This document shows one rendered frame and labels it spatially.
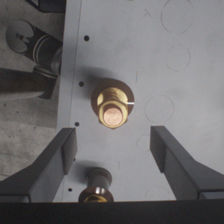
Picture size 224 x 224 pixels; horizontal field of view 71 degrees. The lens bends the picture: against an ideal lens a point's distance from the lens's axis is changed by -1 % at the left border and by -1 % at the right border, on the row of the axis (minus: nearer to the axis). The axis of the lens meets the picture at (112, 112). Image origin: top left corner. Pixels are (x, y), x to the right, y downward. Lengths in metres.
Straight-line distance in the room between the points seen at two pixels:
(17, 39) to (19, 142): 1.79
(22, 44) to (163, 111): 0.49
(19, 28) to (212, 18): 0.56
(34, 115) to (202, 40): 1.88
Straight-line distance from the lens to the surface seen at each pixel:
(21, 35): 0.63
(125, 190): 0.57
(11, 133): 2.30
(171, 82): 0.46
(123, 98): 0.33
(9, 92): 0.54
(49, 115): 2.01
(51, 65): 0.56
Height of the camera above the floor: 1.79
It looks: 75 degrees down
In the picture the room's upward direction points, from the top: 180 degrees counter-clockwise
